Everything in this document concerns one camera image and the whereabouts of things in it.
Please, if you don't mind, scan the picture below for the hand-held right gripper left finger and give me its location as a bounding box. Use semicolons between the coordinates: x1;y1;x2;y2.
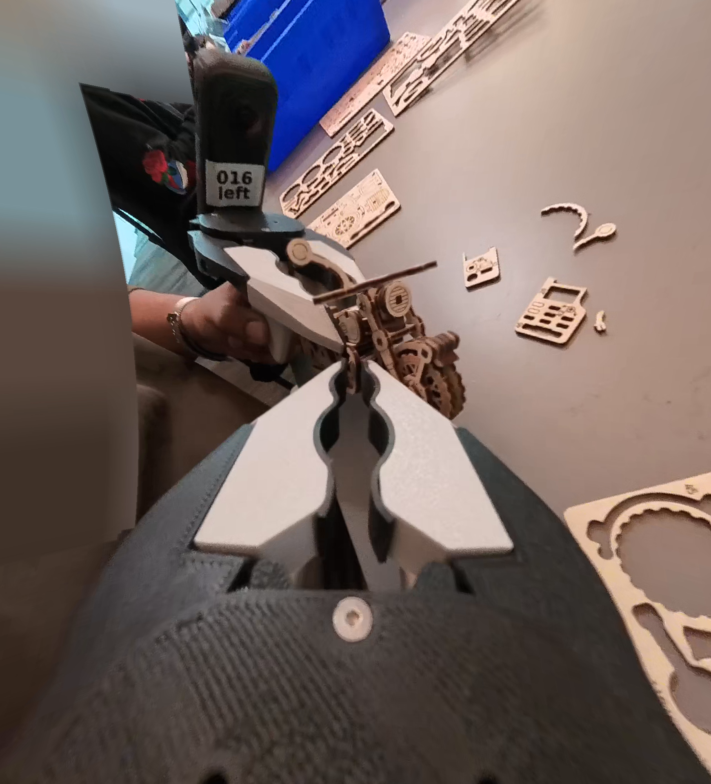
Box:
192;360;351;588

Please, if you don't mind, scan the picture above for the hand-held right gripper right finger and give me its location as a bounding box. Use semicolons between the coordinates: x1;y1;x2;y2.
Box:
360;360;515;590

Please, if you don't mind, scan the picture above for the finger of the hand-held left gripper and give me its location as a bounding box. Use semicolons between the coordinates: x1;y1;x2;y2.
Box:
244;281;349;355
224;232;364;289

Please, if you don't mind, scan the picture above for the wooden motorcycle model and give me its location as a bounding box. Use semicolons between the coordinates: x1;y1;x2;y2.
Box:
286;238;468;420

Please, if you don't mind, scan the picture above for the person's left forearm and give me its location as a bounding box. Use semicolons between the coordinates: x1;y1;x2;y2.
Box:
128;287;179;347

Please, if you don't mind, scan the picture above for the grey desk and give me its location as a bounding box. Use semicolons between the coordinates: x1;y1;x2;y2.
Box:
258;0;711;784

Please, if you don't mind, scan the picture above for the person's left hand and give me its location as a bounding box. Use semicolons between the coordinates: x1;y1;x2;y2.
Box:
181;285;273;365

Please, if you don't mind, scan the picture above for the blue plastic bin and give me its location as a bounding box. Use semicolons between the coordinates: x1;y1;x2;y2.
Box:
224;0;391;174

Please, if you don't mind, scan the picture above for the engraved wooden puzzle sheet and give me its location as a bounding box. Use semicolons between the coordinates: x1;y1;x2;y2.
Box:
308;168;402;249

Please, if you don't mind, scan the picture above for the pale wooden puzzle sheet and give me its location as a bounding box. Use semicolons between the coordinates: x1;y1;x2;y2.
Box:
320;32;433;138

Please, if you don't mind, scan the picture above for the small cut-out wooden puzzle sheet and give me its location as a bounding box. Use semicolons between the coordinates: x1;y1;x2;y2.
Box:
279;108;395;216

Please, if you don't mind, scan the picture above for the wooden sheet with round cutouts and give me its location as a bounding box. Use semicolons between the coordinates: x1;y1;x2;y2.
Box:
564;463;711;784

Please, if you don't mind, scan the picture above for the long wooden puzzle sheet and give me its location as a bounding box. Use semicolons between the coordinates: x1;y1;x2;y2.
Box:
383;0;518;117

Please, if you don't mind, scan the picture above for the slotted wooden puzzle offcut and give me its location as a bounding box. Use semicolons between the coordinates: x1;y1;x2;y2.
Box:
515;277;589;345

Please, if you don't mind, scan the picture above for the notched wooden puzzle offcut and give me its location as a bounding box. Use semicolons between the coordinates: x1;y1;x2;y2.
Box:
462;246;500;289

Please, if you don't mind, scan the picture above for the curved toothed wooden piece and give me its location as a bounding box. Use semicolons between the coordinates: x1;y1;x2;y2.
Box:
540;202;589;251

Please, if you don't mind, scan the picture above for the round-headed wooden piece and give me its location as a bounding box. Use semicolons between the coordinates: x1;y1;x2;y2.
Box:
573;222;618;252

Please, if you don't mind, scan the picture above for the silver bracelet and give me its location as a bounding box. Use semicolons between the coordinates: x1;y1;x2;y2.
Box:
167;296;202;361

